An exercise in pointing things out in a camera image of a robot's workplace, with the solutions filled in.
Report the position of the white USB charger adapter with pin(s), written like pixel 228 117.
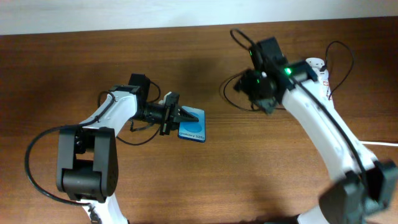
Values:
pixel 322 75

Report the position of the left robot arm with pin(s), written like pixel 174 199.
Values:
pixel 87 165

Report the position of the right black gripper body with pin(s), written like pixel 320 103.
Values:
pixel 255 84

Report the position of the blue Galaxy smartphone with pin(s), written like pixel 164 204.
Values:
pixel 194 131

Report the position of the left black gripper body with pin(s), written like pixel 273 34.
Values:
pixel 169 113

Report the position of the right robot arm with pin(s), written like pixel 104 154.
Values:
pixel 362 184

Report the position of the white power strip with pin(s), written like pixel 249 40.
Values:
pixel 318 65

